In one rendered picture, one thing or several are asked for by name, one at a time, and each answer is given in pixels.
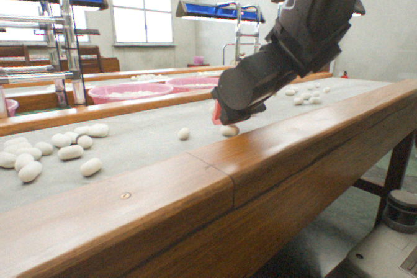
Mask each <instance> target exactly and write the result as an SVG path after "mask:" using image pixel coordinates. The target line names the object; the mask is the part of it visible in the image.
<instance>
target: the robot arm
mask: <svg viewBox="0 0 417 278"><path fill-rule="evenodd" d="M356 1H357V0H285V1H284V2H283V3H282V5H281V8H280V16H279V17H277V18H276V19H275V24H274V26H273V28H272V29H271V30H270V31H269V33H268V34H267V35H266V37H265V38H264V40H265V41H266V42H267V44H264V45H261V47H260V48H259V52H256V53H253V54H251V55H248V56H246V57H244V58H243V59H242V60H241V61H240V62H239V63H238V64H237V65H236V66H234V67H231V68H228V69H226V70H224V71H223V72H222V73H221V75H220V77H219V79H218V86H215V87H214V88H213V89H212V90H211V91H210V93H211V95H212V97H213V99H214V100H215V108H214V112H213V115H212V122H213V124H214V125H223V126H227V125H233V124H236V123H239V122H244V121H246V120H248V119H250V118H251V115H253V114H257V113H260V112H261V113H262V112H264V111H265V110H266V106H265V104H264V102H265V101H266V100H268V98H270V97H271V96H273V95H274V94H275V93H277V92H278V91H280V90H281V89H282V88H284V87H285V86H286V85H288V84H289V83H291V82H292V81H293V80H295V79H296V78H297V75H298V76H300V77H301V78H302V79H303V78H305V77H307V76H309V75H310V74H312V73H314V74H315V73H317V72H319V71H321V70H323V69H324V68H326V67H327V66H328V65H329V64H330V63H331V62H332V61H333V60H334V59H335V58H336V57H337V56H338V55H339V54H340V53H341V52H342V50H341V49H340V46H339V45H338V43H339V42H340V41H341V39H342V38H343V37H344V36H345V34H346V32H347V31H348V30H349V29H350V27H351V26H352V25H351V24H350V23H349V21H350V19H351V18H352V16H353V15H354V11H355V4H356Z"/></svg>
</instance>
